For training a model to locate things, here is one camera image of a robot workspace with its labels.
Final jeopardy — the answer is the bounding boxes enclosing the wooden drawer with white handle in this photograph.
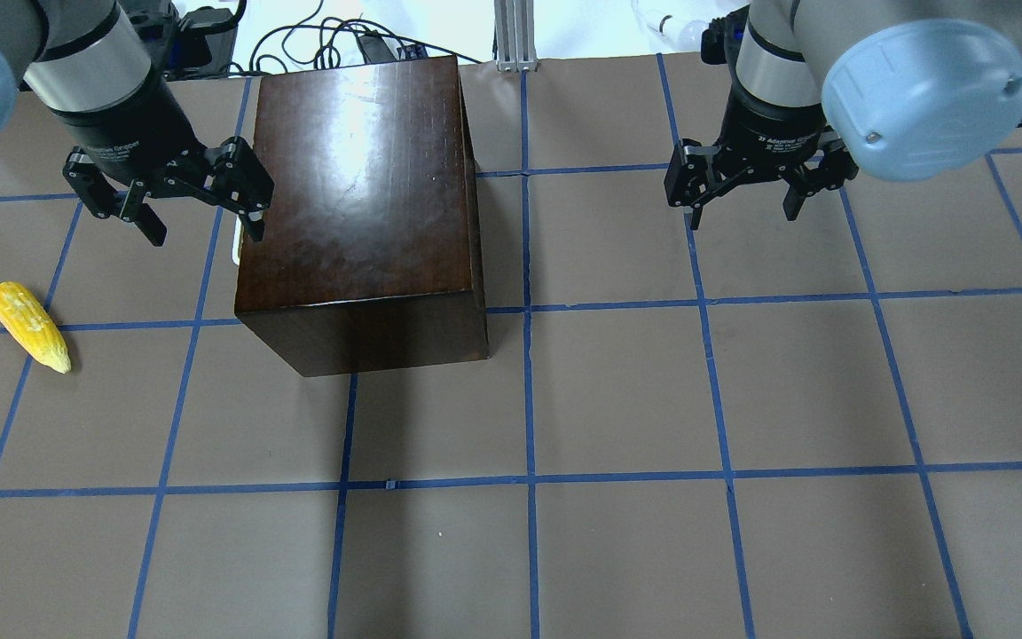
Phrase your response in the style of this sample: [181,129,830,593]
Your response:
[230,216,244,267]

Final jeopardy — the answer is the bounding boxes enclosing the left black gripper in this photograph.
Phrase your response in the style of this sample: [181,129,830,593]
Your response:
[58,67,273,247]

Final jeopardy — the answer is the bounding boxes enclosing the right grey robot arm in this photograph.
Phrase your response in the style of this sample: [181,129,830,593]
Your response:
[664,1,1022,229]

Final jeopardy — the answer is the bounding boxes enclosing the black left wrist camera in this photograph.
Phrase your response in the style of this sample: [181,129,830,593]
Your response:
[118,1,248,82]

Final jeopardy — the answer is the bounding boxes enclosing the yellow corn cob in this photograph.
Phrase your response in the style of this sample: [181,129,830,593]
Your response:
[0,280,72,374]

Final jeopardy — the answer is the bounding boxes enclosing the black power adapter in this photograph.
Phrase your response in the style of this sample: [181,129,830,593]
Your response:
[354,29,429,64]

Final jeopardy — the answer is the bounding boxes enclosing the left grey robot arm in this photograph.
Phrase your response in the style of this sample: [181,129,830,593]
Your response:
[0,1,273,247]

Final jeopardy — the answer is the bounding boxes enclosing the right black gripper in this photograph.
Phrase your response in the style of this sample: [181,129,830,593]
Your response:
[664,84,860,231]

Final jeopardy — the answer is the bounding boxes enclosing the aluminium frame post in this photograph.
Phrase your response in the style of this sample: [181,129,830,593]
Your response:
[493,0,539,73]

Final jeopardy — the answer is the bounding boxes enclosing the black cables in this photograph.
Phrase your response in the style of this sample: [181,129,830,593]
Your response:
[232,13,485,76]

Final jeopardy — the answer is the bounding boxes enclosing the dark brown wooden cabinet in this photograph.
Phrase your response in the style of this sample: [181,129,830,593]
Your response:
[232,56,490,377]

